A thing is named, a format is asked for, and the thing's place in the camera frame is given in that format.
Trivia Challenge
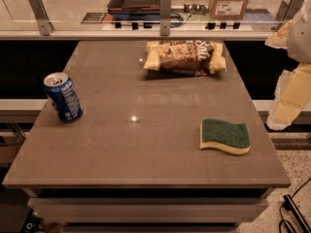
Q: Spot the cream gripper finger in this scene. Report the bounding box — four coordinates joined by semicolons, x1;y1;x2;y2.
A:
265;21;292;50
266;63;311;131

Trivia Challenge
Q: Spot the brown chip bag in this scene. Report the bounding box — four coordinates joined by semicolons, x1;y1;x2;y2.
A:
144;40;226;77

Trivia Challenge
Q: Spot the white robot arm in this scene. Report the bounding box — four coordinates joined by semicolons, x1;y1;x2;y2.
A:
265;0;311;130

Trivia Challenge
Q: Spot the blue pepsi can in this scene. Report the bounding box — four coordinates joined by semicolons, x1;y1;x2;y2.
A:
44;72;83;122

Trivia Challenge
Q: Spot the cardboard box with label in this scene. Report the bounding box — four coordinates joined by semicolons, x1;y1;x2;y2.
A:
208;0;249;19

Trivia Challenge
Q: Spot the green yellow sponge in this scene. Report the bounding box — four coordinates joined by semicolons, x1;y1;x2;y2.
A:
200;118;251;155

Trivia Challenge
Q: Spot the black power strip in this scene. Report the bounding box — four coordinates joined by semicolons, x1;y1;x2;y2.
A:
283;194;311;233

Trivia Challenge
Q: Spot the table drawer front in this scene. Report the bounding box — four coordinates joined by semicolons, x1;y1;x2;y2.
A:
28;198;268;224

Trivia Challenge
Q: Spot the right metal railing bracket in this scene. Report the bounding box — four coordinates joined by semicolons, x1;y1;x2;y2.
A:
276;0;305;29

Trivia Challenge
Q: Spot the metal railing bracket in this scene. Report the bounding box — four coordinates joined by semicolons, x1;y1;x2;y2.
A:
276;0;305;29
160;0;171;36
28;0;53;36

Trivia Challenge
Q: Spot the middle metal railing bracket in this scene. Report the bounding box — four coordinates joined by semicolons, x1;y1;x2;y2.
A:
160;0;171;36

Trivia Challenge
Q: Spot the left metal railing bracket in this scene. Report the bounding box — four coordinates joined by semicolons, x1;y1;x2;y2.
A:
28;0;53;36

